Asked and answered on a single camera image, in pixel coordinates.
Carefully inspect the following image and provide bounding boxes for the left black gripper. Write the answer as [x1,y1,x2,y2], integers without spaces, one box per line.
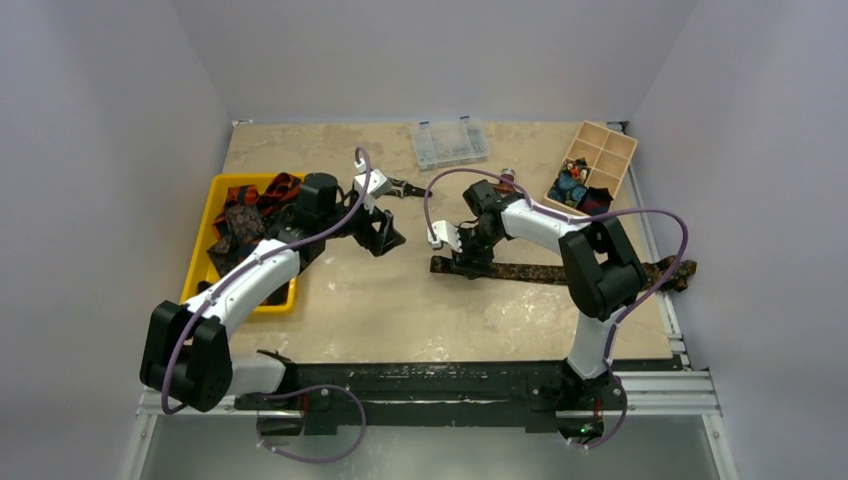
[320,191,404,255]

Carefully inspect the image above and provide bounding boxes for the wooden compartment tray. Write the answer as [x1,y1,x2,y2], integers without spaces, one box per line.
[542,121,638,216]

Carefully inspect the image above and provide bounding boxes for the yellow plastic bin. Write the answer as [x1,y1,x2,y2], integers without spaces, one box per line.
[180,192,294,302]

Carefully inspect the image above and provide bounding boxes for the dark brown patterned tie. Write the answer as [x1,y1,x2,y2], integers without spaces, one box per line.
[429,255,698,292]

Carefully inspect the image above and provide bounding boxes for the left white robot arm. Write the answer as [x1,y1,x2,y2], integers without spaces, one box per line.
[139,170,405,412]

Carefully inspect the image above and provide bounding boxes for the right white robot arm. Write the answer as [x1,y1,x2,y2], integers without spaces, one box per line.
[450,181,647,407]

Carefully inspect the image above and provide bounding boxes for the clear plastic organizer box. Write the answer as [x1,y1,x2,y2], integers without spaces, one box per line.
[410,116,491,171]

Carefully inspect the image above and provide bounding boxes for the orange black striped tie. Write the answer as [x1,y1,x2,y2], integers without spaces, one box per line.
[207,172,305,237]

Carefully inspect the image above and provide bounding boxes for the dark red rolled tie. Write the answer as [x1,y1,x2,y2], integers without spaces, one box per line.
[577,187,614,216]

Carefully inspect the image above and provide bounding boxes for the brown floral tie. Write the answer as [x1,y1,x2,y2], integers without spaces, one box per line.
[207,205,265,277]

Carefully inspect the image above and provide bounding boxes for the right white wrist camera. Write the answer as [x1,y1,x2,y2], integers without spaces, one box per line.
[427,220,462,252]

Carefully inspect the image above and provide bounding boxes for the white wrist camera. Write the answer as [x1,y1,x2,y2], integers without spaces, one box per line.
[427,220,462,252]
[353,169,392,211]

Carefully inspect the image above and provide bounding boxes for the black handled pliers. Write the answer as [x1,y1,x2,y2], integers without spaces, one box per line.
[387,177,431,198]

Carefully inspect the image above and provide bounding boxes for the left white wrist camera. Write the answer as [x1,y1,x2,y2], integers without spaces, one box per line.
[353,169,392,211]

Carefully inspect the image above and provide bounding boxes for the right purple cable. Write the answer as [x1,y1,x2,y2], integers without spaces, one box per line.
[422,166,690,450]

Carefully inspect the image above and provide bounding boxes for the purple cable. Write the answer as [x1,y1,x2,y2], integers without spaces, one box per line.
[160,146,374,464]
[422,166,690,450]

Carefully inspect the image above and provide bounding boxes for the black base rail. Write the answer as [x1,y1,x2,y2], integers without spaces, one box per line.
[136,357,722,439]

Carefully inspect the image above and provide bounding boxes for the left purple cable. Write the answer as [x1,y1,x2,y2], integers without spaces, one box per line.
[160,146,374,464]

